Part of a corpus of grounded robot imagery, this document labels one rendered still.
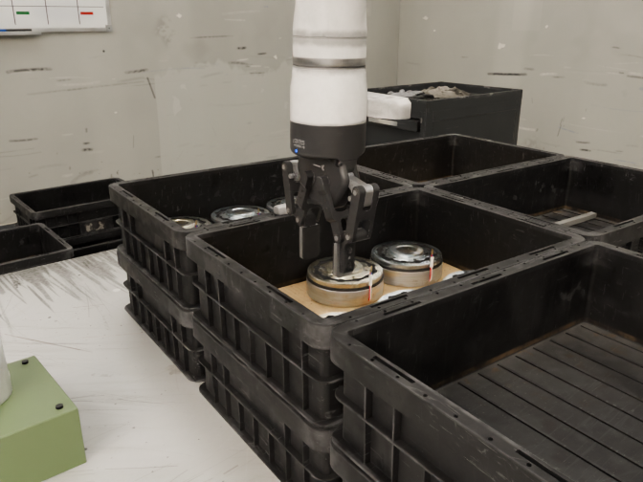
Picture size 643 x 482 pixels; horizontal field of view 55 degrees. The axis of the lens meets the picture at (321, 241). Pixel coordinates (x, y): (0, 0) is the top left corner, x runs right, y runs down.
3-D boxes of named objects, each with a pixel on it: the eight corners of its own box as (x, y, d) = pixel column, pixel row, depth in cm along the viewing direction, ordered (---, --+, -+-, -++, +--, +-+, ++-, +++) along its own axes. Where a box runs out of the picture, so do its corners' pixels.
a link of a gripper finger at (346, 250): (337, 224, 61) (336, 271, 63) (356, 232, 59) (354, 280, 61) (348, 221, 62) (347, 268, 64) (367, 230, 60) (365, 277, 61)
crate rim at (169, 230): (181, 252, 76) (180, 233, 75) (106, 198, 99) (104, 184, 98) (417, 200, 98) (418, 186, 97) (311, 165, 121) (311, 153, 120)
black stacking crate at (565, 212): (577, 325, 78) (590, 242, 74) (415, 256, 101) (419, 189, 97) (720, 259, 100) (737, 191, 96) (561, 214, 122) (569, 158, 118)
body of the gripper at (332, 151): (273, 110, 61) (274, 200, 64) (322, 121, 55) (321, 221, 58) (333, 105, 65) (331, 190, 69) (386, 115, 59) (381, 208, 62)
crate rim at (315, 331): (321, 354, 53) (321, 329, 52) (181, 252, 76) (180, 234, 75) (588, 256, 75) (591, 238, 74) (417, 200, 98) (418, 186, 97)
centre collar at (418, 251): (403, 261, 85) (404, 257, 85) (382, 251, 89) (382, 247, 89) (431, 254, 88) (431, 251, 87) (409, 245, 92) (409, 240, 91)
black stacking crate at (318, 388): (321, 444, 56) (321, 334, 52) (188, 321, 79) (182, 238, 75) (575, 326, 78) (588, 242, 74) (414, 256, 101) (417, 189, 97)
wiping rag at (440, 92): (441, 99, 250) (442, 91, 249) (402, 95, 266) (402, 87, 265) (484, 95, 267) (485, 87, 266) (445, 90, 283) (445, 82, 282)
